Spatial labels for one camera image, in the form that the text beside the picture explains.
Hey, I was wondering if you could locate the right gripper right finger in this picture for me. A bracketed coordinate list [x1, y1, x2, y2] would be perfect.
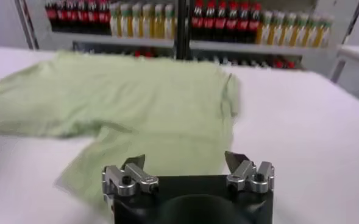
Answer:
[224, 150, 275, 194]

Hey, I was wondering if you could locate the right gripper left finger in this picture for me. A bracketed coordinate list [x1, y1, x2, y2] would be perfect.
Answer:
[102, 154, 160, 197]

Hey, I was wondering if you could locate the light green t-shirt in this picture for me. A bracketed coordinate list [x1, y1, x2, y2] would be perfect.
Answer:
[0, 50, 243, 214]

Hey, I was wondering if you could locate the white cooler shelf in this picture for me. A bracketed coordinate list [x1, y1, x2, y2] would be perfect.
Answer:
[190, 40, 335, 56]
[49, 31, 176, 49]

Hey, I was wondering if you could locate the yellow drink bottle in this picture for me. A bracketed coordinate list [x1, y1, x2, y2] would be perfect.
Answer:
[120, 2, 133, 38]
[110, 2, 122, 37]
[291, 12, 308, 47]
[154, 2, 166, 40]
[316, 14, 334, 48]
[164, 2, 177, 40]
[269, 11, 285, 46]
[304, 13, 320, 47]
[281, 12, 296, 46]
[255, 10, 273, 45]
[132, 2, 144, 38]
[142, 2, 155, 39]

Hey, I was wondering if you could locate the beverage display cooler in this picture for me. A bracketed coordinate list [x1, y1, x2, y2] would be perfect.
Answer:
[23, 0, 347, 72]

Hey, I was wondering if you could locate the left glass cooler door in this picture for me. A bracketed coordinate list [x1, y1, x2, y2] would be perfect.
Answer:
[13, 0, 40, 51]

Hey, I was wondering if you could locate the glass cooler door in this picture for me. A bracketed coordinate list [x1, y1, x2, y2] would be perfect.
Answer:
[13, 0, 40, 51]
[341, 0, 359, 45]

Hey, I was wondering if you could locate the right glass cooler door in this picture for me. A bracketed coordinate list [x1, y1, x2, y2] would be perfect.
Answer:
[341, 0, 359, 45]

